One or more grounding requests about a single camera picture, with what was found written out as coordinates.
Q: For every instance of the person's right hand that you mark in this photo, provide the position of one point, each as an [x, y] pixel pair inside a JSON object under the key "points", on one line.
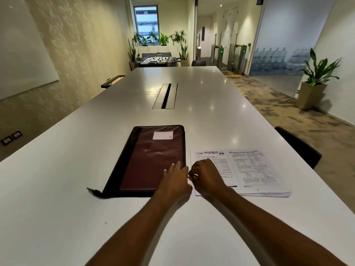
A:
{"points": [[208, 177]]}

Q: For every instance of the person's left hand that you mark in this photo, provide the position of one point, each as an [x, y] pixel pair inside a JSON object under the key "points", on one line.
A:
{"points": [[173, 184]]}

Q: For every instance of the person's left middle finger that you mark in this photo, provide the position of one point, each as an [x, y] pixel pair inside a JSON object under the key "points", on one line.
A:
{"points": [[179, 167]]}

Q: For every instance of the person's left little finger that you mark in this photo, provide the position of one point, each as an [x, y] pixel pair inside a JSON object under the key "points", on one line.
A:
{"points": [[165, 172]]}

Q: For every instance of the person's right fingers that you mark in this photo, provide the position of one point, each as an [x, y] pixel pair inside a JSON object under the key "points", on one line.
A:
{"points": [[193, 174]]}

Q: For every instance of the maroon zip document folder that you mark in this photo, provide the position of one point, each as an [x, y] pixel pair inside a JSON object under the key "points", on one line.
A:
{"points": [[149, 160]]}

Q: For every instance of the person's right forearm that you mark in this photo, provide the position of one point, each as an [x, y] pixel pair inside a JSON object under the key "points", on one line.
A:
{"points": [[274, 232]]}

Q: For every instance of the person's left forearm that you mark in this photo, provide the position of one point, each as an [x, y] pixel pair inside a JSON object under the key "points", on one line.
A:
{"points": [[133, 232]]}

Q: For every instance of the stack of printed papers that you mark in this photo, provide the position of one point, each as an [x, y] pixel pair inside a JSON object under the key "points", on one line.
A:
{"points": [[249, 168]]}

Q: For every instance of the dark wooden side shelf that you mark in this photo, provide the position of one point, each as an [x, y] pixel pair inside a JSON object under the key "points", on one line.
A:
{"points": [[112, 81]]}

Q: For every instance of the black office chair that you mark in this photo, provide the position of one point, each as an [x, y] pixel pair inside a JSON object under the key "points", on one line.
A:
{"points": [[198, 63], [301, 148]]}

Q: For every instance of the foosball table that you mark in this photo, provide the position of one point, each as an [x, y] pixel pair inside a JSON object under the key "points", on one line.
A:
{"points": [[157, 60]]}

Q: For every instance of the snake plant in pot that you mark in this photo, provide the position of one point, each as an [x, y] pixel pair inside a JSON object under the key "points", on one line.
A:
{"points": [[132, 56], [184, 56]]}

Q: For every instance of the white low cabinet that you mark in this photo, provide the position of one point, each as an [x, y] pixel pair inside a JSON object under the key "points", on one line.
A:
{"points": [[158, 49]]}

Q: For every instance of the glass turnstile gates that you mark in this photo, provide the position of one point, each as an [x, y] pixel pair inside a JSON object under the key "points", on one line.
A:
{"points": [[230, 56]]}

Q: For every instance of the row of green potted plants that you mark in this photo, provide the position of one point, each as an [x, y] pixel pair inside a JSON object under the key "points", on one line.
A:
{"points": [[163, 39]]}

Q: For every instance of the stack of water bottles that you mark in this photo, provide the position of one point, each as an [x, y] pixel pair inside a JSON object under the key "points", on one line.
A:
{"points": [[277, 62]]}

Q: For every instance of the window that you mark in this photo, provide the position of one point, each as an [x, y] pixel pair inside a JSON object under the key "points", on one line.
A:
{"points": [[146, 20]]}

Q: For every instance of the large plant in beige pot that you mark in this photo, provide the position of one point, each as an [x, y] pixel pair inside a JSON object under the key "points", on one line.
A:
{"points": [[316, 77]]}

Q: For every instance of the black wall socket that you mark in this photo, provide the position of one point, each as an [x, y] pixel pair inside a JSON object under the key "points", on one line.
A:
{"points": [[16, 134], [6, 140]]}

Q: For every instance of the white wall whiteboard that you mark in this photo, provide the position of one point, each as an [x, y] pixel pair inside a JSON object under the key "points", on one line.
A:
{"points": [[22, 47]]}

